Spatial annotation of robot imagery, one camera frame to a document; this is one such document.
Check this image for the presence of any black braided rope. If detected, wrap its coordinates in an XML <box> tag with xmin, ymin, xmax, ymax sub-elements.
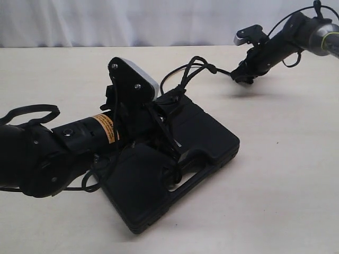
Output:
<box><xmin>82</xmin><ymin>56</ymin><xmax>239</xmax><ymax>194</ymax></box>

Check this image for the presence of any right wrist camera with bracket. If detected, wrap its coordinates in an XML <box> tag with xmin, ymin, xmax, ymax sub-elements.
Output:
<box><xmin>234</xmin><ymin>24</ymin><xmax>269</xmax><ymax>48</ymax></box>

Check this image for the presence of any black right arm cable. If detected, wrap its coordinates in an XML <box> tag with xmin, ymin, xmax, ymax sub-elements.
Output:
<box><xmin>266</xmin><ymin>0</ymin><xmax>334</xmax><ymax>67</ymax></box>

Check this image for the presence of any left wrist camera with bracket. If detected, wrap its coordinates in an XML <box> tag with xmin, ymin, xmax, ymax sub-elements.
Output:
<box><xmin>108</xmin><ymin>57</ymin><xmax>159</xmax><ymax>104</ymax></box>

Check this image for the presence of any black plastic tool case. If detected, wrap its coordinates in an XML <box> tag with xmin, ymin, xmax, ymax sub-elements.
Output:
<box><xmin>102</xmin><ymin>95</ymin><xmax>240</xmax><ymax>234</ymax></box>

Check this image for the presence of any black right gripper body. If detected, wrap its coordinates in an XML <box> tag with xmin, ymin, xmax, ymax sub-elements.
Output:
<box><xmin>238</xmin><ymin>43</ymin><xmax>270</xmax><ymax>77</ymax></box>

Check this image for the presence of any white backdrop curtain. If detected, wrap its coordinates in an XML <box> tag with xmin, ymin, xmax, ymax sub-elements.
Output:
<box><xmin>0</xmin><ymin>0</ymin><xmax>339</xmax><ymax>48</ymax></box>

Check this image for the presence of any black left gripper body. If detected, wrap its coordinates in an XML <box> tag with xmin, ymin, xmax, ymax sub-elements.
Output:
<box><xmin>100</xmin><ymin>84</ymin><xmax>167</xmax><ymax>151</ymax></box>

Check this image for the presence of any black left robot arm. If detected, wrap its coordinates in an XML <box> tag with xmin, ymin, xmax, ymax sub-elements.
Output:
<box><xmin>1</xmin><ymin>85</ymin><xmax>185</xmax><ymax>198</ymax></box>

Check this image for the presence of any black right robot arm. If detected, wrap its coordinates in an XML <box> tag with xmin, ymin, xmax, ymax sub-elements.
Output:
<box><xmin>230</xmin><ymin>12</ymin><xmax>338</xmax><ymax>85</ymax></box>

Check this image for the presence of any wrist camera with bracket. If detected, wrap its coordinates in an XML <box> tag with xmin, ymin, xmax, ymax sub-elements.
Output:
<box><xmin>234</xmin><ymin>24</ymin><xmax>269</xmax><ymax>48</ymax></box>
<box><xmin>108</xmin><ymin>57</ymin><xmax>159</xmax><ymax>104</ymax></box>

